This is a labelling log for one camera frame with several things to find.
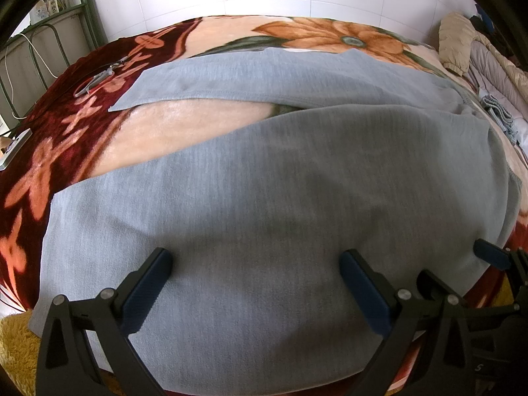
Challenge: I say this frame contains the floral plush blanket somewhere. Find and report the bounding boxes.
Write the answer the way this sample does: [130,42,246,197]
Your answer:
[0,15,528,396]

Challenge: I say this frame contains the white phone on blanket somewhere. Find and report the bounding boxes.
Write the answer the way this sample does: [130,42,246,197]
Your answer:
[1,129,32,171]

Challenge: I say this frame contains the green metal bed frame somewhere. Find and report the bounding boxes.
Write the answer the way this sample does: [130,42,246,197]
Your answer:
[1,0,107,129]

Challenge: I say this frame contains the folded grey striped cloth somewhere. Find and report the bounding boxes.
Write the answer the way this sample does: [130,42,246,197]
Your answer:
[480,95,518,145]

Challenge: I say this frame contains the white charging cable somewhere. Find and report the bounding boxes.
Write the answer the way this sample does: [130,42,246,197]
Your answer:
[3,31,60,121]

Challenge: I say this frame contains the silver scissors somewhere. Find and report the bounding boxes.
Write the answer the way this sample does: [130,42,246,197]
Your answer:
[73,58,125,97]

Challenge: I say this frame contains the yellow fluffy rug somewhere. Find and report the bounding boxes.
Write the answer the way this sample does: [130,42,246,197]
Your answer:
[0,309,40,396]

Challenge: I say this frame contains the grey sweat pants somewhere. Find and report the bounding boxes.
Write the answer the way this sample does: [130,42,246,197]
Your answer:
[29,48,523,395]

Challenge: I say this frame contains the beige puffer jacket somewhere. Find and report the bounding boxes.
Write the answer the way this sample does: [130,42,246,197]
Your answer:
[439,12,527,119]

